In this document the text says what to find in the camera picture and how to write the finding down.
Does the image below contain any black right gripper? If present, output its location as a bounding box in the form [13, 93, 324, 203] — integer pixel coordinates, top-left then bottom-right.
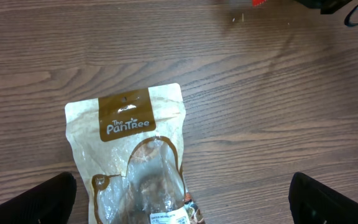
[295, 0, 352, 14]

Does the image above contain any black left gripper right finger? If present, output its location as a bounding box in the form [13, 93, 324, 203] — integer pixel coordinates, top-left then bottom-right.
[288, 172, 358, 224]

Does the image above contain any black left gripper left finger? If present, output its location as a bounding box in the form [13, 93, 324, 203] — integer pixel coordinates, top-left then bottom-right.
[0, 172, 76, 224]

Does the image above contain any red white snack packet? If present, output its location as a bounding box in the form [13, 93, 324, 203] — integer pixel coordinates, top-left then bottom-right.
[252, 0, 267, 7]

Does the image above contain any white brown snack bag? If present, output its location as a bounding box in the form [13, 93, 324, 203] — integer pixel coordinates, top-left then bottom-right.
[65, 83, 204, 224]

